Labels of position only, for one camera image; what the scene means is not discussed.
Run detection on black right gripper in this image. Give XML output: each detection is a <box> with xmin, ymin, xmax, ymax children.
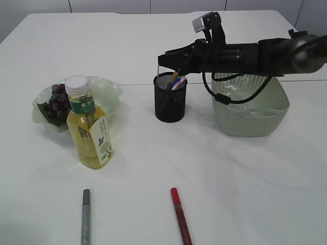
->
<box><xmin>158</xmin><ymin>39</ymin><xmax>222</xmax><ymax>75</ymax></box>

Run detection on gold glitter pen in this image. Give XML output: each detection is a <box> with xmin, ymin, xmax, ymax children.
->
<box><xmin>167</xmin><ymin>71</ymin><xmax>179</xmax><ymax>90</ymax></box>

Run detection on pink scissors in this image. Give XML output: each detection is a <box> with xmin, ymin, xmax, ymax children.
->
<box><xmin>171</xmin><ymin>76</ymin><xmax>188</xmax><ymax>91</ymax></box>

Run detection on blue scissors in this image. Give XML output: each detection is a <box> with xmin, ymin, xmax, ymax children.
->
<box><xmin>171</xmin><ymin>74</ymin><xmax>185</xmax><ymax>89</ymax></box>

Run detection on clear plastic sheet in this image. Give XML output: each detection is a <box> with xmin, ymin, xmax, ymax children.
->
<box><xmin>212</xmin><ymin>73</ymin><xmax>262</xmax><ymax>110</ymax></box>

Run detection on yellow tea bottle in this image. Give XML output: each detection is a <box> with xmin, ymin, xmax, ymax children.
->
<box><xmin>65</xmin><ymin>75</ymin><xmax>113</xmax><ymax>169</ymax></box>

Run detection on purple grape bunch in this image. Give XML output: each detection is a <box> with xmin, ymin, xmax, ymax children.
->
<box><xmin>37</xmin><ymin>83</ymin><xmax>71</xmax><ymax>127</ymax></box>

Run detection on red glitter pen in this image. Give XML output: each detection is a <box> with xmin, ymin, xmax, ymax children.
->
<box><xmin>170</xmin><ymin>187</ymin><xmax>193</xmax><ymax>245</ymax></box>

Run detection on silver glitter pen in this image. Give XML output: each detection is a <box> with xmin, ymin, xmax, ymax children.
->
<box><xmin>81</xmin><ymin>189</ymin><xmax>91</xmax><ymax>245</ymax></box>

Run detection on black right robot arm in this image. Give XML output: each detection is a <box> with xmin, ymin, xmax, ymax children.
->
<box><xmin>158</xmin><ymin>32</ymin><xmax>326</xmax><ymax>77</ymax></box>

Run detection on black mesh pen holder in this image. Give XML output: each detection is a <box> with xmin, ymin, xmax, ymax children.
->
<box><xmin>153</xmin><ymin>72</ymin><xmax>188</xmax><ymax>123</ymax></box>

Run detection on pale green woven basket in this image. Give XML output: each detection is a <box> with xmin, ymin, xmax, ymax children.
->
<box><xmin>212</xmin><ymin>77</ymin><xmax>290</xmax><ymax>137</ymax></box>

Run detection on pale green wavy glass plate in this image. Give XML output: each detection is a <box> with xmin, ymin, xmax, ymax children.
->
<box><xmin>32</xmin><ymin>76</ymin><xmax>123</xmax><ymax>134</ymax></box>

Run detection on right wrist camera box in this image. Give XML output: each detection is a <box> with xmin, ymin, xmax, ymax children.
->
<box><xmin>192</xmin><ymin>12</ymin><xmax>226</xmax><ymax>45</ymax></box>

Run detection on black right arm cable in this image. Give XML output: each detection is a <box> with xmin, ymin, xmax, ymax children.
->
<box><xmin>201</xmin><ymin>33</ymin><xmax>327</xmax><ymax>106</ymax></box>

